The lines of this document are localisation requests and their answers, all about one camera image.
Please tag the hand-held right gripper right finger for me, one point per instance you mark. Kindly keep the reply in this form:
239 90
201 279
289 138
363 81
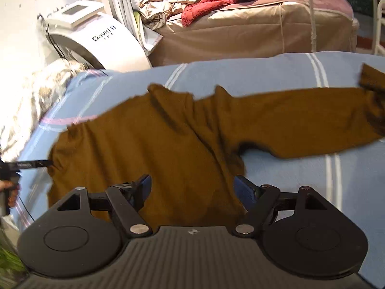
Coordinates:
245 191

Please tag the person's left hand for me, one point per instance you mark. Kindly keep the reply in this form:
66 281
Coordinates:
14 196

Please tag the white metal frame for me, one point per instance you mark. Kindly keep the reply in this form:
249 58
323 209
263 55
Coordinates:
376 21

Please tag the brown knit sweater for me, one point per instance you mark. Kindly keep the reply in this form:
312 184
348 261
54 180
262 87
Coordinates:
180 141

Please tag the green leafy plant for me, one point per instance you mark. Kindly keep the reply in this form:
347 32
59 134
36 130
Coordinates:
9 262

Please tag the fuzzy patterned blanket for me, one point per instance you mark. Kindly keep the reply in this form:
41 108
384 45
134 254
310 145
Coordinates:
27 102

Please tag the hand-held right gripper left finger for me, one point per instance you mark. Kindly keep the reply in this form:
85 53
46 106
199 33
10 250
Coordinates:
144 187

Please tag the white beauty machine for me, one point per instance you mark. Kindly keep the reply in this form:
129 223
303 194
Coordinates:
120 45

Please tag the crumpled beige quilt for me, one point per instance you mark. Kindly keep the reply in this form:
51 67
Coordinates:
162 9

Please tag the blue striped blanket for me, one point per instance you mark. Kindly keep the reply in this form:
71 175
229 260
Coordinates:
270 72

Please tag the beige covered massage bed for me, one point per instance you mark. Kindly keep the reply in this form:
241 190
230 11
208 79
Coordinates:
240 33

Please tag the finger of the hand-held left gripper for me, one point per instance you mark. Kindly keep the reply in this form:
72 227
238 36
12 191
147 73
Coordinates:
30 164

